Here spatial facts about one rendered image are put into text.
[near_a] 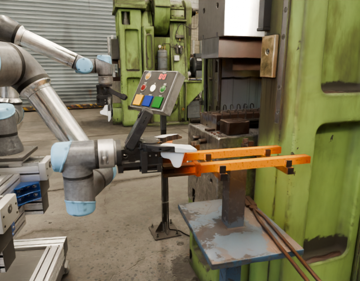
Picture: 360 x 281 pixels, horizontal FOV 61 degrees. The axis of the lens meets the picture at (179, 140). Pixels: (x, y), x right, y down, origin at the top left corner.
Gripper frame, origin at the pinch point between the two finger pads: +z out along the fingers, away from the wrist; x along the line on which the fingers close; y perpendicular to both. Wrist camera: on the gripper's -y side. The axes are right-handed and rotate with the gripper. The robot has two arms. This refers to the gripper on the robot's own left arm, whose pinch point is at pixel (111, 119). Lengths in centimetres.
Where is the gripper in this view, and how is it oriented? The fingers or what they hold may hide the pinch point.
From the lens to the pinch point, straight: 177.5
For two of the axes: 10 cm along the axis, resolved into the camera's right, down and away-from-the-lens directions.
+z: 0.0, 9.7, 2.4
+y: -9.9, 0.3, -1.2
